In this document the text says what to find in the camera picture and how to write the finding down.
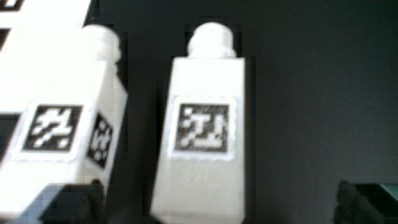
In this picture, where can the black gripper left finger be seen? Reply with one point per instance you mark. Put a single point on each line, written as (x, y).
(73, 204)

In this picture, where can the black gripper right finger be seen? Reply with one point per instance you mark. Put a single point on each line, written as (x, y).
(366, 203)

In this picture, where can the white table leg with tag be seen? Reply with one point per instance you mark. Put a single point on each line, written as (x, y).
(199, 184)

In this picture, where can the white table leg right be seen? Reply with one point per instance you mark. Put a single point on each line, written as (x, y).
(62, 95)

